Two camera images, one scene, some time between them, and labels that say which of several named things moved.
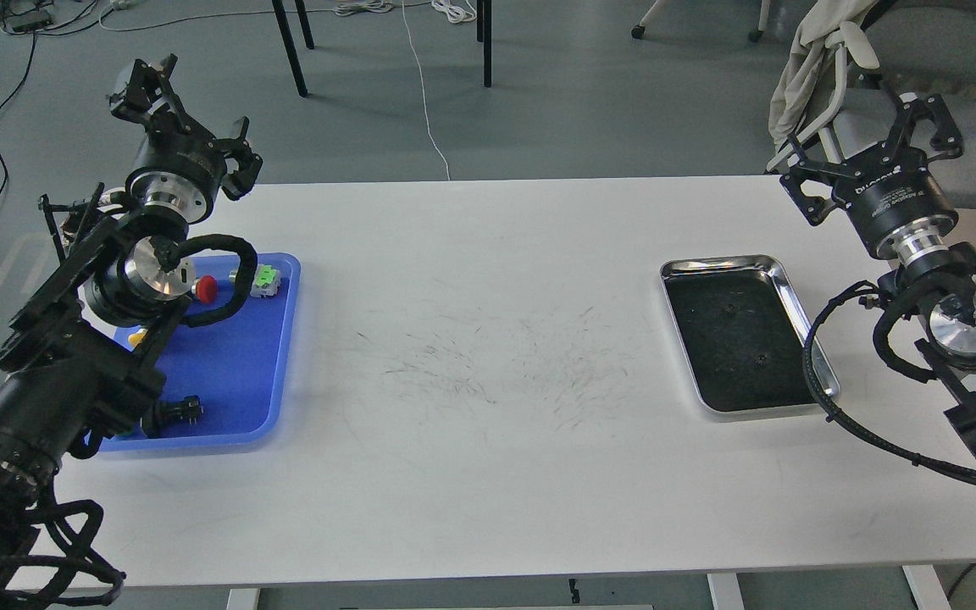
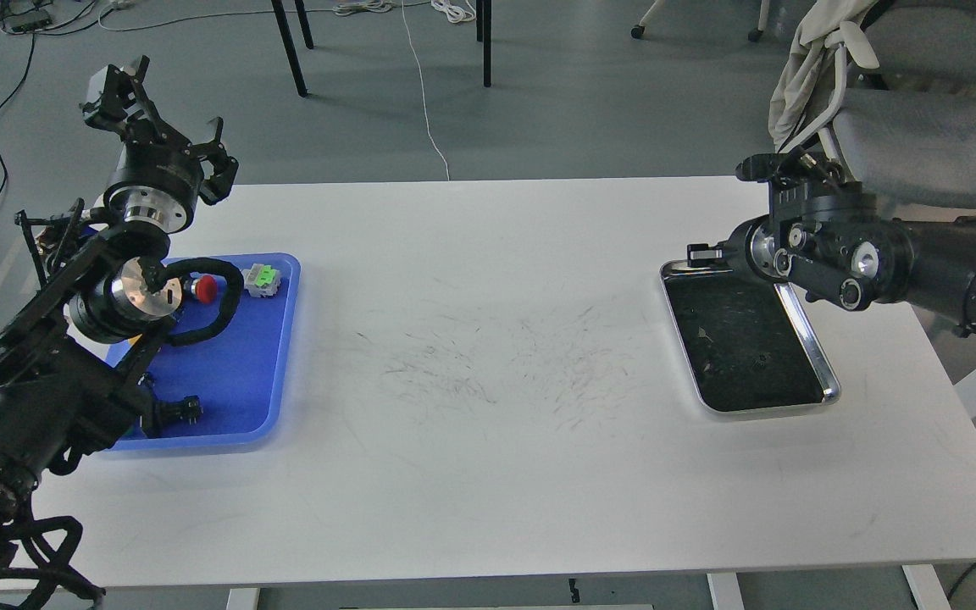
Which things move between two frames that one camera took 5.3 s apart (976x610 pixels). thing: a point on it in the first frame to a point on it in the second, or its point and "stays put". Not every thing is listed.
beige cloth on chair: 828,24 stays put
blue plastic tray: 238,365 stays put
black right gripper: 891,193 to 751,247
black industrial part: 158,416 stays put
